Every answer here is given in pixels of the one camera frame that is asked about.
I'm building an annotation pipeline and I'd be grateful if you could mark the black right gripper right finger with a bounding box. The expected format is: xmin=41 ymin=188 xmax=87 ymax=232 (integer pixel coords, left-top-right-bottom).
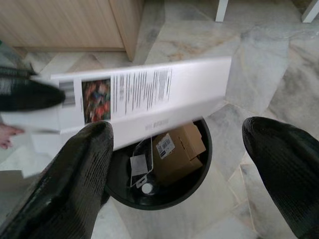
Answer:
xmin=241 ymin=116 xmax=319 ymax=239

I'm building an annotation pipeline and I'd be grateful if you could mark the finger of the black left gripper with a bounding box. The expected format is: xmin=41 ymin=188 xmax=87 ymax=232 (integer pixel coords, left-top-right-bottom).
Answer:
xmin=0 ymin=66 xmax=38 ymax=79
xmin=0 ymin=78 xmax=67 ymax=112

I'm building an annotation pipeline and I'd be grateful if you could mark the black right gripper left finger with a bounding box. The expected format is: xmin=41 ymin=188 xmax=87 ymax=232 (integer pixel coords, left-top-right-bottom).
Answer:
xmin=0 ymin=120 xmax=115 ymax=239

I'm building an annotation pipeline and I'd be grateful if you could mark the long white printed carton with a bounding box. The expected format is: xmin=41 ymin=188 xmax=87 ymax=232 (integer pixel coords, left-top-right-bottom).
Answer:
xmin=50 ymin=56 xmax=233 ymax=152

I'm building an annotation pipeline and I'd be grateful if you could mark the black round rubbish bin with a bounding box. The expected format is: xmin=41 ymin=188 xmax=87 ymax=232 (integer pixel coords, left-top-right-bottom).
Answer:
xmin=105 ymin=118 xmax=213 ymax=210

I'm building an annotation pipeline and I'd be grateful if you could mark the person in red shirt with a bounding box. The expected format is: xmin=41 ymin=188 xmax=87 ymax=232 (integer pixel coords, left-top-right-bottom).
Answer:
xmin=0 ymin=121 xmax=18 ymax=150

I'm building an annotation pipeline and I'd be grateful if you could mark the light wooden cabinet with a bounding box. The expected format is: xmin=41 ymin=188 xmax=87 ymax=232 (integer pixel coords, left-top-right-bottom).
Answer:
xmin=0 ymin=0 xmax=146 ymax=62

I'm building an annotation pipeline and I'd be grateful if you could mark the white plastic blister pack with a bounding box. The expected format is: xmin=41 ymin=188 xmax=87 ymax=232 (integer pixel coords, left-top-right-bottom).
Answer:
xmin=129 ymin=136 xmax=154 ymax=189

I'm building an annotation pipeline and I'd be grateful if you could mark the brown labelled cardboard box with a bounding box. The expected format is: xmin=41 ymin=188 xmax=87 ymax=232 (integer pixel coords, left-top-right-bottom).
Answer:
xmin=152 ymin=122 xmax=207 ymax=187

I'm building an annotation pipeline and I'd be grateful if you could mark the white furniture leg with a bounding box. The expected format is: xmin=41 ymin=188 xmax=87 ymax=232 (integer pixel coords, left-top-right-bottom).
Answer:
xmin=215 ymin=0 xmax=230 ymax=23
xmin=302 ymin=0 xmax=319 ymax=24

